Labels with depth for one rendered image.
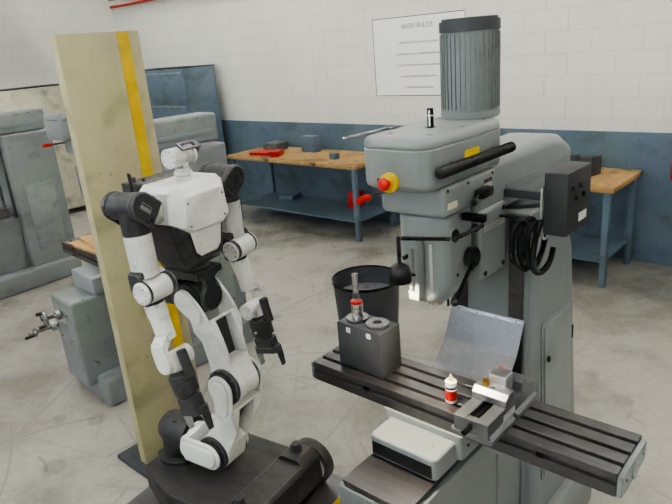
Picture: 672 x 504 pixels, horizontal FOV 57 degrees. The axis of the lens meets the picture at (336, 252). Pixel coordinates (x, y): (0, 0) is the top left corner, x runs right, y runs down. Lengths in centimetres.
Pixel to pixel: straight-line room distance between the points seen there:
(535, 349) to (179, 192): 147
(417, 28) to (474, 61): 499
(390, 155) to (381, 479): 110
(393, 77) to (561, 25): 197
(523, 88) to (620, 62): 92
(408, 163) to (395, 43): 549
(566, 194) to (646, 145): 412
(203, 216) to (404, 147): 74
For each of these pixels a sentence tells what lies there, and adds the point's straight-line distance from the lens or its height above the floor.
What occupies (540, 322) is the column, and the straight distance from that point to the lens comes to 254.
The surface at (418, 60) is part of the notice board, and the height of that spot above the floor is 191.
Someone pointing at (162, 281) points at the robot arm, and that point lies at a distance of 209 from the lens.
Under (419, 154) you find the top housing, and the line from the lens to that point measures 180.
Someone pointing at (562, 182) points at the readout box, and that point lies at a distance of 207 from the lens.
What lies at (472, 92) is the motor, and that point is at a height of 198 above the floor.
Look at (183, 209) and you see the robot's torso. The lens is 208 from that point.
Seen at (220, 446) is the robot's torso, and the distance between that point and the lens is 254.
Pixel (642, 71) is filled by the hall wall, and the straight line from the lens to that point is 613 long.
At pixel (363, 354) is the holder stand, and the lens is 242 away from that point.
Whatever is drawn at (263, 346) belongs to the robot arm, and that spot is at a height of 103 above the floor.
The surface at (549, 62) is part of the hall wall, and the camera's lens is 640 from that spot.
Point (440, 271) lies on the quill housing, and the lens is 203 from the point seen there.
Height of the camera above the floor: 217
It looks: 19 degrees down
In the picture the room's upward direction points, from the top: 5 degrees counter-clockwise
